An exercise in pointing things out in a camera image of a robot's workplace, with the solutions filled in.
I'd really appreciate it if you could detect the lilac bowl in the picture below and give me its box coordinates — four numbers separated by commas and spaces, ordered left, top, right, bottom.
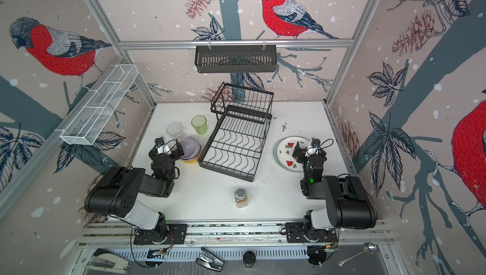
180, 136, 201, 160

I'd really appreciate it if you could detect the yellow bowl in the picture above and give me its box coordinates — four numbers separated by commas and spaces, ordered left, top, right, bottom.
181, 156, 200, 164

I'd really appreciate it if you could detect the white plate blue rim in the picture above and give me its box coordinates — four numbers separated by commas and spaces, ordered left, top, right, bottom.
274, 136, 310, 173

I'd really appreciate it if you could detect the clear glass tumbler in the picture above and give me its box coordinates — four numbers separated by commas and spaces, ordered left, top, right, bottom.
167, 123, 186, 141

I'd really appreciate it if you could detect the green glass tumbler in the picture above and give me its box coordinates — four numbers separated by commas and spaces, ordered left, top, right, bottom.
191, 115, 208, 135

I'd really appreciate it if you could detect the pale green plate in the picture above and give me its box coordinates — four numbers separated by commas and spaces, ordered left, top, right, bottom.
273, 147, 285, 169

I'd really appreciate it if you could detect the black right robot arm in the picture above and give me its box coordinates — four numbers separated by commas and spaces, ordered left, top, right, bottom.
289, 138, 378, 242

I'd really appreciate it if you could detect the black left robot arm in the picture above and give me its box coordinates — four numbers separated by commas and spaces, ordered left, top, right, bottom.
84, 137, 184, 240

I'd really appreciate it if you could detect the black two-tier dish rack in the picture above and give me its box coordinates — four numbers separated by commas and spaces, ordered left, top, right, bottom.
198, 83, 274, 182

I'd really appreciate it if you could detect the spice jar silver lid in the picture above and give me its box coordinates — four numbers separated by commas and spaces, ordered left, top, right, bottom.
234, 188, 248, 208

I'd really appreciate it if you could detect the metal spoon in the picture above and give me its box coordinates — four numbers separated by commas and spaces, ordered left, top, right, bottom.
337, 242, 377, 267

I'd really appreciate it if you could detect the black stapler centre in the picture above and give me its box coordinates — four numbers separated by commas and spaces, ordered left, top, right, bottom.
196, 247, 225, 272

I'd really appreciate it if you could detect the round black cap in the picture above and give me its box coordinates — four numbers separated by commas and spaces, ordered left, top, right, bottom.
242, 251, 256, 267

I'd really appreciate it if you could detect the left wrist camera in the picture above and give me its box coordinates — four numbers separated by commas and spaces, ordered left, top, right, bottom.
155, 136, 172, 155

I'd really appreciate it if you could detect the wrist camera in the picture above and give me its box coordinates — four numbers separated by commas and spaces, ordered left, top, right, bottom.
306, 138, 321, 157
155, 136, 172, 155

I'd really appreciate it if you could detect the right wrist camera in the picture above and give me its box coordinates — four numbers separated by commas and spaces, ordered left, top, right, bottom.
306, 138, 321, 157

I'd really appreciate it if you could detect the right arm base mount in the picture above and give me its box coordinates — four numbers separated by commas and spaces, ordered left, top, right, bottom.
281, 222, 338, 243

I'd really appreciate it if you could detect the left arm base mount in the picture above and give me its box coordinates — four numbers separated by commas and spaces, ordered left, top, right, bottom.
132, 224, 188, 245

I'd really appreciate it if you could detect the white wire mesh shelf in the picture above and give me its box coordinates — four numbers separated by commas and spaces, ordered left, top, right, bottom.
60, 64, 139, 145

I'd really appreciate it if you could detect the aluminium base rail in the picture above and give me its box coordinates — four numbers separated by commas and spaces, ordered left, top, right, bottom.
77, 220, 395, 248

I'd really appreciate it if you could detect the black hanging wall basket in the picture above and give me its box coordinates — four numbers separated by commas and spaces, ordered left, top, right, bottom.
194, 45, 278, 73

